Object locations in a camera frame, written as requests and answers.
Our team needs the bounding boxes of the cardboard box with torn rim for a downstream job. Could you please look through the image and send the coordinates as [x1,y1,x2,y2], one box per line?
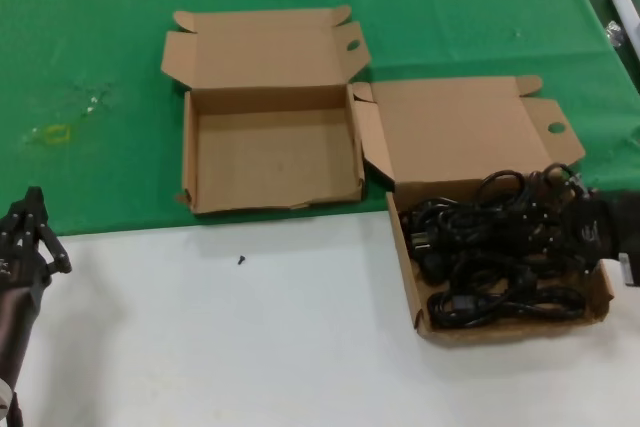
[160,5,371,218]

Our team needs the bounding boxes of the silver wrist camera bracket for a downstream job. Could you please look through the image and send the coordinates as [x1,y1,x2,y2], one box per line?
[618,251,640,289]

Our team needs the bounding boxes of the green table cloth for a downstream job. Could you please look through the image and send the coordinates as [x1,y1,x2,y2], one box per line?
[0,0,640,238]

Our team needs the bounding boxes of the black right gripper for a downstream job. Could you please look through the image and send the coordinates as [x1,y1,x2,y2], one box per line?
[562,174,640,261]

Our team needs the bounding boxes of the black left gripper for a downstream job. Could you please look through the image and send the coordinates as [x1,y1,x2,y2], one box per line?
[0,187,73,388]

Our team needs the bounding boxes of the clear tape scraps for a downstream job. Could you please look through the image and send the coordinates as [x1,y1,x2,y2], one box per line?
[64,79,119,116]

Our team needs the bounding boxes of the open cardboard box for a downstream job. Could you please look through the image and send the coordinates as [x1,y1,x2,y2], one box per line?
[352,75,616,348]

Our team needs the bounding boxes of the white tube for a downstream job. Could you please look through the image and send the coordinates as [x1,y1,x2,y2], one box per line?
[608,0,640,66]

